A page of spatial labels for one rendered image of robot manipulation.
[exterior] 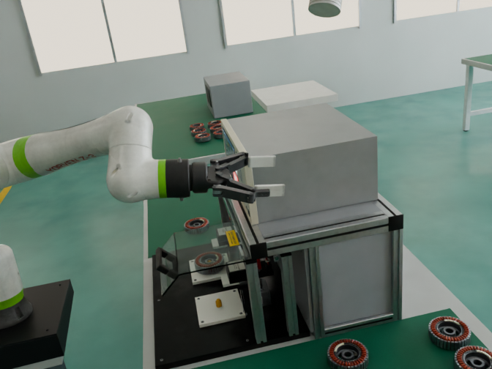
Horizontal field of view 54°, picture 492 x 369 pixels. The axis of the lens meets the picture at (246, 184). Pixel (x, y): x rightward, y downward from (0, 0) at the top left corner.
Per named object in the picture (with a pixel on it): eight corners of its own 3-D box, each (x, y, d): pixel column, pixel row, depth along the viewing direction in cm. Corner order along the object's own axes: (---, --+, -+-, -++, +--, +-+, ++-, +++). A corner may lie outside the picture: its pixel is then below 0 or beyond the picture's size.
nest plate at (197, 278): (192, 285, 176) (192, 282, 175) (189, 263, 190) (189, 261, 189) (233, 277, 178) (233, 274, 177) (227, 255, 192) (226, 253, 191)
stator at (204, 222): (192, 238, 212) (191, 230, 210) (181, 229, 220) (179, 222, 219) (214, 229, 217) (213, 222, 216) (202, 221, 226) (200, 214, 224)
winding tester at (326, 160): (251, 225, 140) (243, 159, 132) (228, 172, 179) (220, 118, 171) (378, 200, 145) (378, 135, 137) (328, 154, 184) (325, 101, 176)
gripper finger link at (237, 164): (218, 183, 118) (214, 181, 119) (249, 166, 125) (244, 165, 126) (218, 169, 116) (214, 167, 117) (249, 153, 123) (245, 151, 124)
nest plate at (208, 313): (199, 328, 154) (199, 324, 153) (195, 300, 168) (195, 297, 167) (245, 318, 156) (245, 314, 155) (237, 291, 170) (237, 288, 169)
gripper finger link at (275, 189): (254, 184, 111) (255, 186, 111) (284, 183, 112) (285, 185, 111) (254, 195, 113) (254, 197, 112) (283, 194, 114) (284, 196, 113)
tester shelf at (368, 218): (251, 260, 131) (250, 245, 129) (217, 172, 193) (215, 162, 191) (403, 228, 137) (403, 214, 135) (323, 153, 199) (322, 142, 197)
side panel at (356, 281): (315, 340, 146) (308, 248, 133) (312, 333, 149) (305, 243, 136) (402, 319, 150) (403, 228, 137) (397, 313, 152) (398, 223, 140)
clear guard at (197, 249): (162, 296, 132) (157, 278, 129) (159, 252, 154) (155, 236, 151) (277, 271, 136) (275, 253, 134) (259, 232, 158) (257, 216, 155)
